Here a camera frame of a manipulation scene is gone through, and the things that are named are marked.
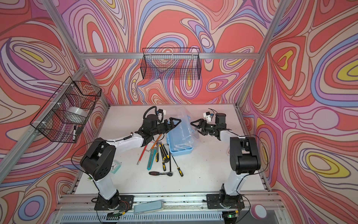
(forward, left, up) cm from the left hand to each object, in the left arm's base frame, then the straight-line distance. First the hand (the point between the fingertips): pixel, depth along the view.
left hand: (179, 122), depth 84 cm
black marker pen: (-14, +55, +6) cm, 57 cm away
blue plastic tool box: (-12, -1, +1) cm, 12 cm away
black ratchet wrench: (-25, +14, -18) cm, 33 cm away
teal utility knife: (-10, +18, -18) cm, 27 cm away
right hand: (+1, -9, -7) cm, 11 cm away
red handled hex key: (-12, +25, -19) cm, 34 cm away
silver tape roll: (-1, +55, +13) cm, 57 cm away
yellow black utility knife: (-11, +10, -18) cm, 23 cm away
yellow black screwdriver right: (-22, +1, -18) cm, 28 cm away
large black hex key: (-13, +7, -19) cm, 24 cm away
